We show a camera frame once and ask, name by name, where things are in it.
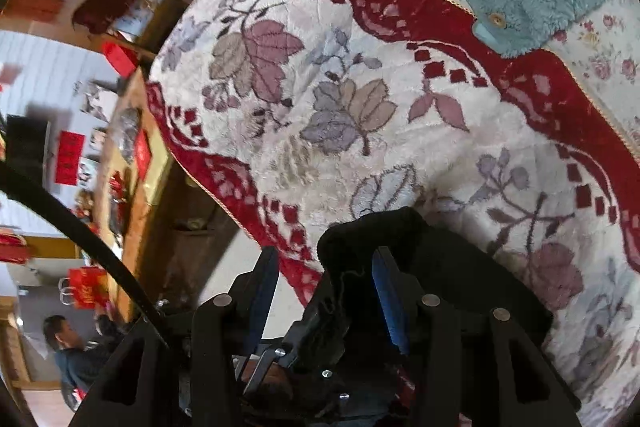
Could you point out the floral quilt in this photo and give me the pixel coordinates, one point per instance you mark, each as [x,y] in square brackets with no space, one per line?
[605,57]

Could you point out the red wall poster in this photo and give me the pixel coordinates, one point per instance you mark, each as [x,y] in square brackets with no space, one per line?
[70,157]

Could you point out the red box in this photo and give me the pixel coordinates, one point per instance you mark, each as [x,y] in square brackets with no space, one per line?
[120,57]

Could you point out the dark red cloth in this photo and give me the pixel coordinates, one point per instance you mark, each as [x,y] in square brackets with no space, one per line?
[107,2]

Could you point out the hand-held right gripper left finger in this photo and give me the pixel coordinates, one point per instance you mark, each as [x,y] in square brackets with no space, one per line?
[265,297]

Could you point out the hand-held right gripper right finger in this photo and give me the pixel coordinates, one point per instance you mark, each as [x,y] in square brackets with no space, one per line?
[387,302]

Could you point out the red and white floral blanket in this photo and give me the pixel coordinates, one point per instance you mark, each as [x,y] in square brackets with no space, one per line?
[325,107]

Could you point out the black pants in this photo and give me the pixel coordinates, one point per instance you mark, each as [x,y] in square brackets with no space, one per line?
[450,257]

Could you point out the wooden table with clutter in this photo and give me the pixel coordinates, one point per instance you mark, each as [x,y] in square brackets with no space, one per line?
[165,232]

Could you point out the red gift bag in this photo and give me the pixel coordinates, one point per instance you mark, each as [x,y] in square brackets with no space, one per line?
[85,289]

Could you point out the red card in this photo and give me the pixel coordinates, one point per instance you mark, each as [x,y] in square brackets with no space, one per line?
[143,154]

